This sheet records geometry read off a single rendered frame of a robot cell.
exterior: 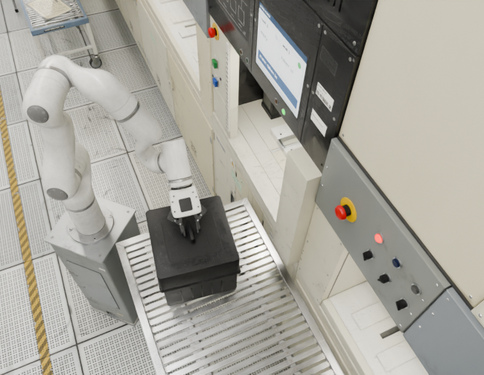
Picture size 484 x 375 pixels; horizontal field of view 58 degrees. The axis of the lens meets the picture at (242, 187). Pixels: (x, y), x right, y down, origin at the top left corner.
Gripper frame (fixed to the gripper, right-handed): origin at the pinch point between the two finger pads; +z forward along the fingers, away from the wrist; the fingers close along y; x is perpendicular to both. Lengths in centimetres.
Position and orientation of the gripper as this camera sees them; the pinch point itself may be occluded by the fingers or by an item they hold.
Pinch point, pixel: (190, 228)
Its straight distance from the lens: 156.0
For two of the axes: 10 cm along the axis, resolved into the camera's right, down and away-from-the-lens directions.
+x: -2.1, -1.3, 9.7
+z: 1.8, 9.7, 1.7
